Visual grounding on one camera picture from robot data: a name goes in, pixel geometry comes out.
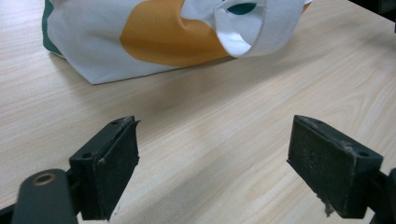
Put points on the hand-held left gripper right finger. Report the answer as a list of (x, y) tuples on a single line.
[(327, 171)]

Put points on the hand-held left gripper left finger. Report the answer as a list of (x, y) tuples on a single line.
[(107, 174)]

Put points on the white orange green cloth bag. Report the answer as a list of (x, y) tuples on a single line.
[(124, 40)]

